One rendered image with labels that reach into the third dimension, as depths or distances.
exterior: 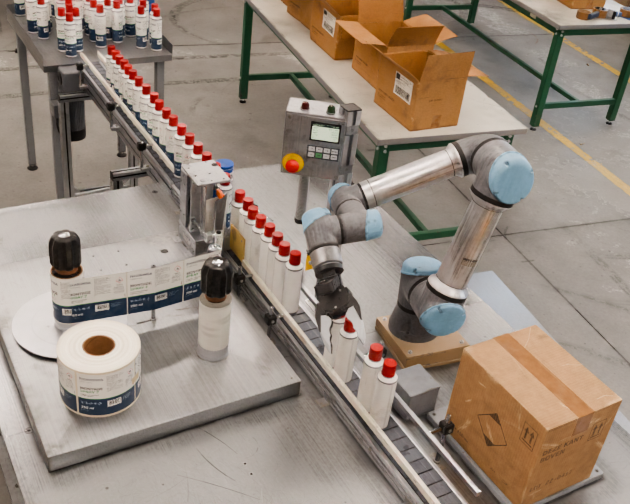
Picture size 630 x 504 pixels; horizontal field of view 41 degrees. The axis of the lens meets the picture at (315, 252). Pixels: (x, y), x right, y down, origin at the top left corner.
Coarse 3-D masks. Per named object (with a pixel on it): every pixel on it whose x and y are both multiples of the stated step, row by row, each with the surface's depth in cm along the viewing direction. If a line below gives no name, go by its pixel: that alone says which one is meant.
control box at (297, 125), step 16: (288, 112) 223; (304, 112) 223; (320, 112) 224; (336, 112) 225; (288, 128) 225; (304, 128) 224; (288, 144) 227; (304, 144) 227; (320, 144) 226; (336, 144) 226; (304, 160) 230; (320, 160) 229; (320, 176) 232; (336, 176) 231
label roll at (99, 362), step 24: (72, 336) 207; (96, 336) 208; (120, 336) 208; (72, 360) 200; (96, 360) 200; (120, 360) 201; (72, 384) 200; (96, 384) 199; (120, 384) 202; (72, 408) 205; (96, 408) 203; (120, 408) 206
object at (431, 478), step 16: (256, 288) 256; (272, 304) 250; (304, 320) 245; (320, 336) 240; (320, 352) 234; (320, 368) 228; (352, 384) 224; (368, 432) 212; (384, 432) 211; (400, 432) 211; (384, 448) 206; (400, 448) 207; (416, 448) 207; (416, 464) 203; (432, 480) 199; (448, 496) 196
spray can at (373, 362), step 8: (376, 344) 207; (376, 352) 205; (368, 360) 208; (376, 360) 207; (368, 368) 207; (376, 368) 207; (368, 376) 209; (376, 376) 209; (360, 384) 212; (368, 384) 210; (360, 392) 213; (368, 392) 211; (360, 400) 214; (368, 400) 213; (368, 408) 215
